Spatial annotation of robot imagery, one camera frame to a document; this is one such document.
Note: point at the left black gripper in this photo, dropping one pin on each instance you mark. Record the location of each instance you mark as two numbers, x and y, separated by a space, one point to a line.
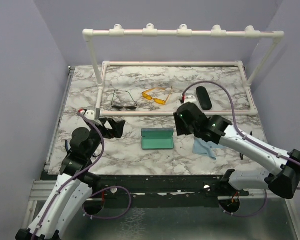
118 126

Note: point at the blue-grey glasses case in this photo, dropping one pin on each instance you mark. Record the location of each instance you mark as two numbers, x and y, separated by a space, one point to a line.
157 138

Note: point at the light blue cleaning cloth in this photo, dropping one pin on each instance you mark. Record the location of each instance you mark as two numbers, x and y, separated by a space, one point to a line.
203 148

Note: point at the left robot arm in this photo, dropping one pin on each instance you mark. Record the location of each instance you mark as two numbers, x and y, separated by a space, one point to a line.
75 183

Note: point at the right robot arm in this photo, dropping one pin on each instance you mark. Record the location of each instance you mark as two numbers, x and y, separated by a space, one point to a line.
280 171

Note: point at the orange plastic sunglasses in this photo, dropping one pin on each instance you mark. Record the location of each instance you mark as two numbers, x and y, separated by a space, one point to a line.
145 95

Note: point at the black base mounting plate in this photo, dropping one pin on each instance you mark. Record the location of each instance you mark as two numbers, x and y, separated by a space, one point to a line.
160 191

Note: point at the black glasses case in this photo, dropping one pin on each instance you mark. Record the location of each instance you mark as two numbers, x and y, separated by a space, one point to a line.
203 98

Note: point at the white PVC pipe rack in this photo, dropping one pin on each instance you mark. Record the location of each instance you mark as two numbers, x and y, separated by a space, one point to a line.
182 32

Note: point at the black wire-frame sunglasses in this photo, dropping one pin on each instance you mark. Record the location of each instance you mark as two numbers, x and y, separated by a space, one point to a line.
122 105

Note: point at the blue-handled pliers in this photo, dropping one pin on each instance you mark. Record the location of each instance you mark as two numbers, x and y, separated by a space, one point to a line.
67 146

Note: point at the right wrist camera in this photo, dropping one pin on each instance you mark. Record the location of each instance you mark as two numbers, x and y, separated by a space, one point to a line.
188 99

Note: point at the aluminium extrusion rail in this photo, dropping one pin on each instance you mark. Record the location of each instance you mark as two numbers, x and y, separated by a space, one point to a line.
41 190

